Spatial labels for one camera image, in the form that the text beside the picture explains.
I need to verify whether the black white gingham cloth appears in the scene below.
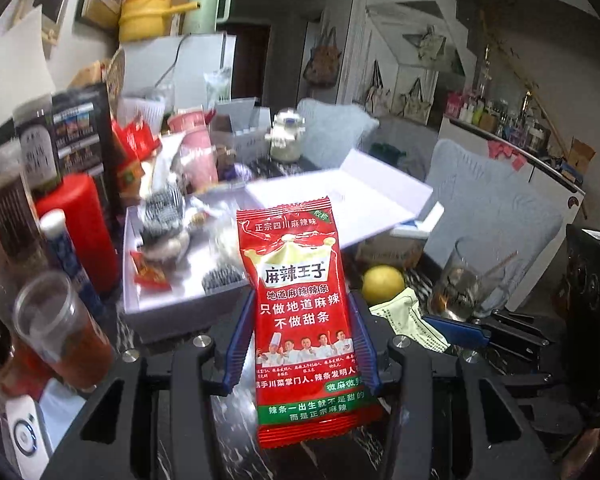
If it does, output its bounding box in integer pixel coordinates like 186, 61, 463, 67
140, 185, 186, 241

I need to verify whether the pink paper cup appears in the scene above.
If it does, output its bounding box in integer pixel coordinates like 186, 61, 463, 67
167, 109, 221, 191

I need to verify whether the woven straw fan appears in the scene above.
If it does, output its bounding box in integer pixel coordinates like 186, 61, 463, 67
105, 50, 127, 106

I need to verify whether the clear bag with white cloth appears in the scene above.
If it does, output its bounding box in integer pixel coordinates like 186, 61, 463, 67
187, 197, 246, 273

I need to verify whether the white printed tote bag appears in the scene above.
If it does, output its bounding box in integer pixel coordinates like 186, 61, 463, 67
404, 77, 439, 126
365, 60, 394, 117

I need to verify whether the large red snack packet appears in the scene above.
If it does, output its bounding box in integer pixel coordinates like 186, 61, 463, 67
236, 195, 385, 442

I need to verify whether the clear glass cup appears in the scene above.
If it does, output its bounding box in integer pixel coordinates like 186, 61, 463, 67
426, 239, 519, 324

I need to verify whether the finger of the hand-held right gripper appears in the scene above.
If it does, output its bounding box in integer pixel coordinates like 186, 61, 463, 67
422, 314, 557, 362
491, 309, 557, 342

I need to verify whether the small brown cardboard box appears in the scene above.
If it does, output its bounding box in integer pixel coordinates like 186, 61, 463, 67
562, 137, 597, 184

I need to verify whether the white open cardboard box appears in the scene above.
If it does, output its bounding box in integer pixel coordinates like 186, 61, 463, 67
210, 97, 276, 156

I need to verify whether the dark wooden door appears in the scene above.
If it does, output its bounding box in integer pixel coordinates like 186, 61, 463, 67
230, 22, 271, 101

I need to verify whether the printed cardboard box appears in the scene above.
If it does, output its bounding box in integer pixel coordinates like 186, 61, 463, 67
355, 232, 429, 271

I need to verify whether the printed paper leaflet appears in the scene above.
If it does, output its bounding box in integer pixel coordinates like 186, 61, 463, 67
369, 287, 451, 354

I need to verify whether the white picture frame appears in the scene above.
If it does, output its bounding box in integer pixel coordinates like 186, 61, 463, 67
10, 0, 71, 61

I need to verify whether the yellow lemon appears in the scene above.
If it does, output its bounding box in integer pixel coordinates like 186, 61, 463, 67
361, 265, 406, 306

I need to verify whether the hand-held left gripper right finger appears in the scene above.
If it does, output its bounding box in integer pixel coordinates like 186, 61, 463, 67
349, 292, 556, 480

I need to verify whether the clear bag with green contents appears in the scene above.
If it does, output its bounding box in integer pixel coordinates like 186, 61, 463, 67
203, 67, 234, 106

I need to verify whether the clear jar with dark contents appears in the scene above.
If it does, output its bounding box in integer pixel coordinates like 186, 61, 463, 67
0, 157, 44, 261

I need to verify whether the light green mug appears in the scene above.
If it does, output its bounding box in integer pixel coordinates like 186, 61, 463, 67
182, 0, 233, 36

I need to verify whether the lavender box with lid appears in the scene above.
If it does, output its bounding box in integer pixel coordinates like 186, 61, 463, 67
117, 147, 434, 344

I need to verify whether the white fridge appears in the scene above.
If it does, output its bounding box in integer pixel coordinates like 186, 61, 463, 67
117, 32, 239, 111

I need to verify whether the row of bottles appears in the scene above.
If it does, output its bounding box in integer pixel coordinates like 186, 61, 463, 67
445, 87, 548, 152

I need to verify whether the black printed box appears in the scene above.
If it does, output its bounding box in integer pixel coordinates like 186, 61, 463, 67
50, 82, 124, 206

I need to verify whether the black white checkered scrunchie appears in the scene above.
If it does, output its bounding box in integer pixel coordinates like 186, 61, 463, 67
200, 262, 249, 294

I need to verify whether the red plastic canister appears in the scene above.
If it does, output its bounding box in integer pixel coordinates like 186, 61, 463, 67
35, 172, 121, 296

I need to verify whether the small orange red snack packet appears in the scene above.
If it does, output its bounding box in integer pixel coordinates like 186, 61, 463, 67
129, 250, 174, 291

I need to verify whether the white blue small box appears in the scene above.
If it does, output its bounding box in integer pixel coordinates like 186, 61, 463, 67
390, 202, 444, 241

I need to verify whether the white handheld device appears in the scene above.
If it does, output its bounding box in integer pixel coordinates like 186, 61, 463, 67
2, 395, 54, 471

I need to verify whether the dark jar with white label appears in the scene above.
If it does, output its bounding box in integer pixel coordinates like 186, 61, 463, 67
12, 95, 64, 196

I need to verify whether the red snack bag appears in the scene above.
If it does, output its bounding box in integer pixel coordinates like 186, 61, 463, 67
112, 115, 161, 161

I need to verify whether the blue printed tube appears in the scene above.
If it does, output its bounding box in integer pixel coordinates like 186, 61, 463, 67
39, 209, 106, 321

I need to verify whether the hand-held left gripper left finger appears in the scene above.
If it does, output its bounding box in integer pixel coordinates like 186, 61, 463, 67
40, 290, 257, 480

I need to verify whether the yellow kettle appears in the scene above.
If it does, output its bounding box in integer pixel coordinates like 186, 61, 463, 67
117, 0, 201, 44

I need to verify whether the plastic cup with red drink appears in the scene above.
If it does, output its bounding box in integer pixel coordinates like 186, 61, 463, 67
12, 271, 116, 391

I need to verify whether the brown patterned tote bag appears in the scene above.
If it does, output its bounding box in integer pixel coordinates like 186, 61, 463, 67
302, 25, 342, 89

